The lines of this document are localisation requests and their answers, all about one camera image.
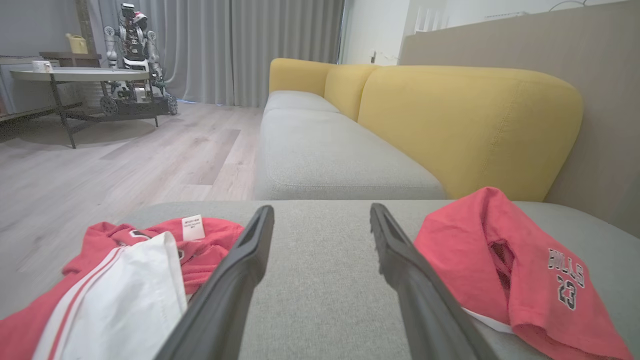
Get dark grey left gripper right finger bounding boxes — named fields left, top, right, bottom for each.
left=369, top=202, right=501, bottom=360

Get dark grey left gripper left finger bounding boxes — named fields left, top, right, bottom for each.
left=155, top=204, right=275, bottom=360

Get grey sofa seat cushion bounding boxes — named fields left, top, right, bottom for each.
left=263, top=90, right=342, bottom=114
left=254, top=109, right=448, bottom=201

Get red jersey with white sleeves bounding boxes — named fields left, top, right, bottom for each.
left=0, top=216, right=245, bottom=360

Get large grey sofa chaise cushion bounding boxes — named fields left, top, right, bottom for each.
left=0, top=200, right=640, bottom=360

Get yellow sofa end backrest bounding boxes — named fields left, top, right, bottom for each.
left=269, top=58, right=337, bottom=97

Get round grey table black legs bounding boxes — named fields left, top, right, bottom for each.
left=10, top=67, right=160, bottom=149

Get grey curtain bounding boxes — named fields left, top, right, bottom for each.
left=87, top=0, right=346, bottom=108

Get wheeled humanoid robot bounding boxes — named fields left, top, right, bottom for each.
left=100, top=2, right=179, bottom=118

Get dark wooden cabinet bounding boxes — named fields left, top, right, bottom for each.
left=40, top=51, right=102, bottom=68

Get yellow watering can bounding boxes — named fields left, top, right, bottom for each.
left=65, top=33, right=89, bottom=55

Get large yellow sofa backrest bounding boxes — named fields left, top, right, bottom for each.
left=358, top=65, right=584, bottom=202

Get red shorts with white stripe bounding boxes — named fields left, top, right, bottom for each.
left=414, top=187, right=635, bottom=360

